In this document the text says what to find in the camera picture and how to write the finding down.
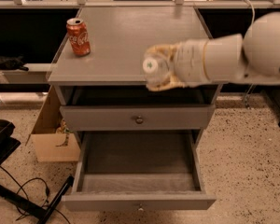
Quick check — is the black bag on rail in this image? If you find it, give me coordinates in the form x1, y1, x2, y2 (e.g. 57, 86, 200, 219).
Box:
0, 56, 29, 71

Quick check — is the grey wooden drawer cabinet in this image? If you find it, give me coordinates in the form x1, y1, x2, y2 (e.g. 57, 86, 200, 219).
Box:
49, 7, 220, 211

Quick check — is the open grey lower drawer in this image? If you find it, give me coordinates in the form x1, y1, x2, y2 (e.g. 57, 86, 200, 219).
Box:
63, 131, 216, 211

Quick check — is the clear plastic water bottle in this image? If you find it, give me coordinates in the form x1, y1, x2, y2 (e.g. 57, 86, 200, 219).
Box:
142, 57, 170, 86

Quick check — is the black floor cable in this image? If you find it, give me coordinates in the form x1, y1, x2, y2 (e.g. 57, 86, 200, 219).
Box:
0, 165, 72, 224

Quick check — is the open cardboard box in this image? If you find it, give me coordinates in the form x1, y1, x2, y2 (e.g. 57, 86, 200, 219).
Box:
30, 87, 80, 162

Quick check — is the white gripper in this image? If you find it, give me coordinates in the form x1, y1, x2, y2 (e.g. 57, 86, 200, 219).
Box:
144, 39, 209, 91

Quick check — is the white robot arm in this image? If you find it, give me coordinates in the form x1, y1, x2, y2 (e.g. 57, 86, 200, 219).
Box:
143, 12, 280, 91

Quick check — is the black chair base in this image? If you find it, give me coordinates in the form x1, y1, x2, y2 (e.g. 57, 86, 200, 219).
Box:
0, 119, 75, 224

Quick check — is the red coca-cola can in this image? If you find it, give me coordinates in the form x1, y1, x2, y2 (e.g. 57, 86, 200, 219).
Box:
66, 18, 91, 56

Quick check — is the white hanging cable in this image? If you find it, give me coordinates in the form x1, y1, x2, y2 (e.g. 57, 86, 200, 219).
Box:
242, 0, 257, 26

